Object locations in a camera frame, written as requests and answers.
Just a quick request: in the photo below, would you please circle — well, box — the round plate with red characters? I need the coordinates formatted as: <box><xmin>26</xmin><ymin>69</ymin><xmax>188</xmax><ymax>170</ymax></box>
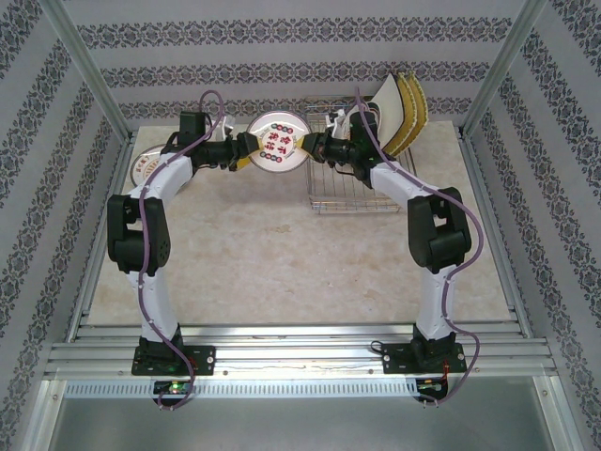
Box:
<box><xmin>246</xmin><ymin>111</ymin><xmax>311</xmax><ymax>174</ymax></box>

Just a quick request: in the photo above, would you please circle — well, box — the orange sunburst round plate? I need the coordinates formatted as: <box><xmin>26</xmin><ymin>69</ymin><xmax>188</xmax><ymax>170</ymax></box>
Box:
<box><xmin>130</xmin><ymin>145</ymin><xmax>166</xmax><ymax>187</ymax></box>

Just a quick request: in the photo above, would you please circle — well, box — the grey metal shelf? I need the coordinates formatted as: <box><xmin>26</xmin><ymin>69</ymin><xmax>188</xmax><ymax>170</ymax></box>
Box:
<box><xmin>37</xmin><ymin>378</ymin><xmax>581</xmax><ymax>451</ymax></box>

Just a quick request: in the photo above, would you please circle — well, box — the metal wire dish rack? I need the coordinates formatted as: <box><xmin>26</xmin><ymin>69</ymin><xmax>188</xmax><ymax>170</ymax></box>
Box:
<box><xmin>304</xmin><ymin>96</ymin><xmax>417</xmax><ymax>215</ymax></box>

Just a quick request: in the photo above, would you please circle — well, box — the aluminium frame post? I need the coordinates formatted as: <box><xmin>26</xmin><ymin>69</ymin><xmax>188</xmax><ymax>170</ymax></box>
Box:
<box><xmin>462</xmin><ymin>0</ymin><xmax>550</xmax><ymax>137</ymax></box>
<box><xmin>40</xmin><ymin>0</ymin><xmax>135</xmax><ymax>142</ymax></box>

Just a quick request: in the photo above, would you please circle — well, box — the aluminium mounting rail bed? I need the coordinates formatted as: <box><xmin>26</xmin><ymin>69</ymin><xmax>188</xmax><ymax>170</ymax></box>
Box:
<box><xmin>44</xmin><ymin>321</ymin><xmax>558</xmax><ymax>380</ymax></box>

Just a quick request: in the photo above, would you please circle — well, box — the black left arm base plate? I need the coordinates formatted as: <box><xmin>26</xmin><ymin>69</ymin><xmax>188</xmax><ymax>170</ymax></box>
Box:
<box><xmin>131</xmin><ymin>345</ymin><xmax>216</xmax><ymax>377</ymax></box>

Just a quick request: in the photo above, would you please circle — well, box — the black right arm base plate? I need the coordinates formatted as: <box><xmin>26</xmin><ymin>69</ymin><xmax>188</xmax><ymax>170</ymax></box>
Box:
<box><xmin>382</xmin><ymin>341</ymin><xmax>468</xmax><ymax>376</ymax></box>

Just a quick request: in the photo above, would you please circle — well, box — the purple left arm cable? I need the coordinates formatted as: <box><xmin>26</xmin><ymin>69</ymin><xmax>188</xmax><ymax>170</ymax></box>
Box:
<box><xmin>138</xmin><ymin>89</ymin><xmax>226</xmax><ymax>412</ymax></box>

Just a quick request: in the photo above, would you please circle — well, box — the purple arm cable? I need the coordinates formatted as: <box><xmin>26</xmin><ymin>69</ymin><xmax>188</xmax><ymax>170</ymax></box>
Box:
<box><xmin>354</xmin><ymin>91</ymin><xmax>485</xmax><ymax>408</ymax></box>
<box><xmin>138</xmin><ymin>89</ymin><xmax>226</xmax><ymax>412</ymax></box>

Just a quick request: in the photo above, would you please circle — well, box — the aluminium side rail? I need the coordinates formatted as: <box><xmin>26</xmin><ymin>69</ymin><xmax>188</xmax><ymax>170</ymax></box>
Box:
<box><xmin>65</xmin><ymin>131</ymin><xmax>137</xmax><ymax>344</ymax></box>
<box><xmin>459</xmin><ymin>133</ymin><xmax>535</xmax><ymax>342</ymax></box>

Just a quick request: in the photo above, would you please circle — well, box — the slotted white cable duct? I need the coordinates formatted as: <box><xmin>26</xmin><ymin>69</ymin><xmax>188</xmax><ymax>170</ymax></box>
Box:
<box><xmin>63</xmin><ymin>379</ymin><xmax>419</xmax><ymax>398</ymax></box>

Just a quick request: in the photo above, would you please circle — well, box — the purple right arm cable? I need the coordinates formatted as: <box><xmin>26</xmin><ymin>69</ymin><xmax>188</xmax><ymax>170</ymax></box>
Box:
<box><xmin>354</xmin><ymin>91</ymin><xmax>485</xmax><ymax>408</ymax></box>

